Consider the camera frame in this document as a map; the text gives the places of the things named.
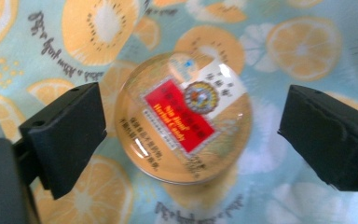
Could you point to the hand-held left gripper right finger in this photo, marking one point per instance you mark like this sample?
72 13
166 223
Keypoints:
326 140

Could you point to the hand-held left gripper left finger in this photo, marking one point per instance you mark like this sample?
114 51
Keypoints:
65 137

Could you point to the round golden candy tin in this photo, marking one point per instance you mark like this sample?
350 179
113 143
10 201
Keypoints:
180 124

